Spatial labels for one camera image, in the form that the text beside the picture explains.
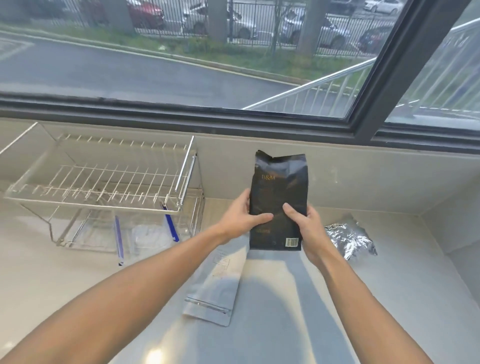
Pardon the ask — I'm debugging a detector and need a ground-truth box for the person's left hand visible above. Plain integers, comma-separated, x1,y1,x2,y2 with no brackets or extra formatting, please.
215,188,274,245

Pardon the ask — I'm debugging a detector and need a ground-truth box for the person's right hand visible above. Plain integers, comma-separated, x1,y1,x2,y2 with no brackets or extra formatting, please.
282,203,332,265

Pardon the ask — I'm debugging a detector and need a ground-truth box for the black coffee bag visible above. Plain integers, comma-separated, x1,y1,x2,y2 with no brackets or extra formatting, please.
249,150,309,252

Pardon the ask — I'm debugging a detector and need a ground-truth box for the person's right forearm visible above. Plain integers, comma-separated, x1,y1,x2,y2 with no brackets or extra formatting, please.
307,244,434,364

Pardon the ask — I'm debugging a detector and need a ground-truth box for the person's left forearm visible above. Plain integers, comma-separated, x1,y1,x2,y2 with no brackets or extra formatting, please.
0,227,230,364

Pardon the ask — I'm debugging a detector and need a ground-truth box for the crumpled silver foil bag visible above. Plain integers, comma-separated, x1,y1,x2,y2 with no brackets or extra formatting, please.
324,213,379,262

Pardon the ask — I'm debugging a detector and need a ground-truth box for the flat silver zip pouch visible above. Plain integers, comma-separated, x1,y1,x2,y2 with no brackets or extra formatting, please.
182,240,248,327

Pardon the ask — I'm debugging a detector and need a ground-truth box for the blue plastic sealing clip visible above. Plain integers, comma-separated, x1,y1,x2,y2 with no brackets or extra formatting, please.
161,202,180,243
113,215,125,266

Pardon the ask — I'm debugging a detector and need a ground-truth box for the clear plastic drip tray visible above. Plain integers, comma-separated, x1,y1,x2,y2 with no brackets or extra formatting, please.
56,208,205,253

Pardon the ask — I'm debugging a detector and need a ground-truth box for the metal stair railing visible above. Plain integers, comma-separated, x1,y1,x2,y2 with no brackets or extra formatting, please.
242,18,480,121

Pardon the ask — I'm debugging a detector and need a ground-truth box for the silver car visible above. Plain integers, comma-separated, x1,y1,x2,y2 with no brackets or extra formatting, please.
280,7,350,50
183,0,260,40

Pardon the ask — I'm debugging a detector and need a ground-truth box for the grey tree trunk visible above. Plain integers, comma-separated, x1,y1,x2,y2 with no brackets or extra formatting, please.
104,0,136,37
297,0,329,58
207,0,229,44

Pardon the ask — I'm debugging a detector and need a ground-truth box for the dark car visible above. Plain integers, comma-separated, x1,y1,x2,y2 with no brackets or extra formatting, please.
355,25,393,54

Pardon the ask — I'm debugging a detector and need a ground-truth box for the black metal fence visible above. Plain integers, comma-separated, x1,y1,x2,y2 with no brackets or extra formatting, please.
0,0,399,58

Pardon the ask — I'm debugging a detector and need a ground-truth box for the white car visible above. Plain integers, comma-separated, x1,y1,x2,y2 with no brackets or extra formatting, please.
363,0,405,16

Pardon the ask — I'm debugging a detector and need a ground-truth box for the red car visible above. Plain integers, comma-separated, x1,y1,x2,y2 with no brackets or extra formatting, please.
125,0,166,31

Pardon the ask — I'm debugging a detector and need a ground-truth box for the dark window frame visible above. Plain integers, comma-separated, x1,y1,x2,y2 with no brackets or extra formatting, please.
0,0,480,155

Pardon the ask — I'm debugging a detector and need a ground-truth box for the metal wire dish rack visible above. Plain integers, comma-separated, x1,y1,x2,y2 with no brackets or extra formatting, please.
0,122,206,253

